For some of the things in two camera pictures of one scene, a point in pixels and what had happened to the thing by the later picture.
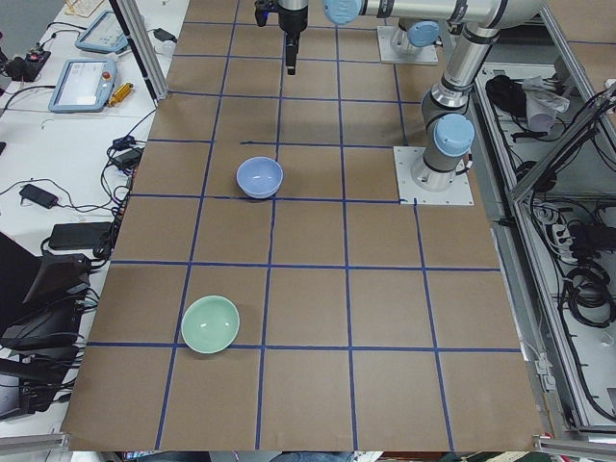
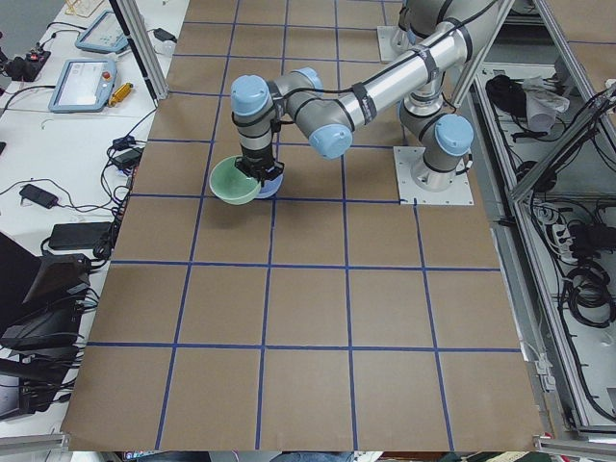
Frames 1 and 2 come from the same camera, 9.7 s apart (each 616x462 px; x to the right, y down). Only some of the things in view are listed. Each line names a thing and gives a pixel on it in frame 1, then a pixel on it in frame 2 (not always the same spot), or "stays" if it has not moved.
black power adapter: x=164 y=36 stays
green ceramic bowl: x=210 y=323 -> x=232 y=185
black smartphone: x=38 y=195 stays
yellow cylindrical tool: x=120 y=93 stays
